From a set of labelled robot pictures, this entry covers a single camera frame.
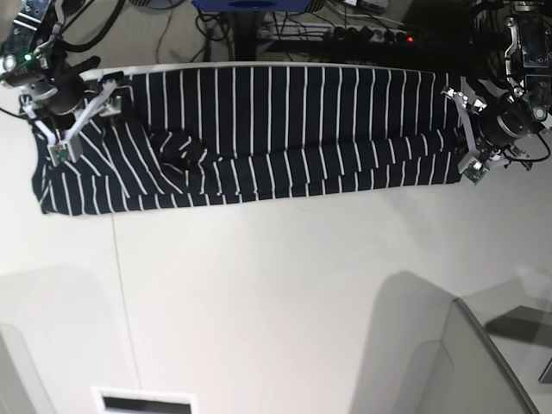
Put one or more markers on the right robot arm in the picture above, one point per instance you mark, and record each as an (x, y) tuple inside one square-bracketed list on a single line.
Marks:
[(36, 40)]

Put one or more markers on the navy white striped t-shirt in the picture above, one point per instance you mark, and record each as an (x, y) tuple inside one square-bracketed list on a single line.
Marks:
[(236, 134)]

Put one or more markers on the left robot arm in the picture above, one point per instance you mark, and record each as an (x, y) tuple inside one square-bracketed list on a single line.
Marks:
[(514, 40)]

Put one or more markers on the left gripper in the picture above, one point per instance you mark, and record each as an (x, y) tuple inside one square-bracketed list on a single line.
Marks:
[(491, 128)]

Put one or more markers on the black table leg column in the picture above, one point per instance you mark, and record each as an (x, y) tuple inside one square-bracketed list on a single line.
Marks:
[(245, 26)]

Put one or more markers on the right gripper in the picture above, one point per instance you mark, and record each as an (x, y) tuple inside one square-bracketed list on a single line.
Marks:
[(60, 103)]

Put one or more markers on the white power strip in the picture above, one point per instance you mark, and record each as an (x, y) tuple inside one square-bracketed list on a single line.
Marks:
[(312, 31)]

